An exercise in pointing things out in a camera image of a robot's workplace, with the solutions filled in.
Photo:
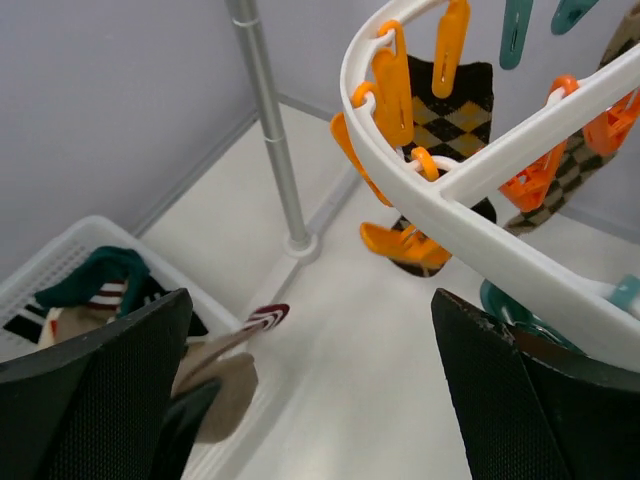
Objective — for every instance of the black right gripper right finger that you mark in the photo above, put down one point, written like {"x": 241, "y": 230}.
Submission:
{"x": 529, "y": 409}

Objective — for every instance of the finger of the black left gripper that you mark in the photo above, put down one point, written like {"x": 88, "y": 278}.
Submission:
{"x": 180, "y": 428}

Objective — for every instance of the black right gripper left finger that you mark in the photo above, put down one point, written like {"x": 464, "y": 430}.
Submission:
{"x": 92, "y": 407}

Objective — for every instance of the teal reindeer sock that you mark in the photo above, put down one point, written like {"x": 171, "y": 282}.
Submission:
{"x": 105, "y": 264}

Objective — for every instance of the dark yellow argyle sock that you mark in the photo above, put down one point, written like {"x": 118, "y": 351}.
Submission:
{"x": 459, "y": 125}

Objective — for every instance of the white round clip hanger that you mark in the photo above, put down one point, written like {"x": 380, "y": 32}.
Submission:
{"x": 573, "y": 305}

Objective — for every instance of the black white striped sock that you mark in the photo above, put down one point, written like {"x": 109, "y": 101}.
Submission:
{"x": 28, "y": 322}

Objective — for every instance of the tan sock with maroon stripes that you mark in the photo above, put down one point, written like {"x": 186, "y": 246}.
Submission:
{"x": 109, "y": 297}

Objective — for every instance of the white plastic laundry basket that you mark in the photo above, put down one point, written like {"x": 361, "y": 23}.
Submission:
{"x": 68, "y": 322}

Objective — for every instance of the silver clothes rack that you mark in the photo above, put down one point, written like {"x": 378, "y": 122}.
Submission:
{"x": 303, "y": 243}

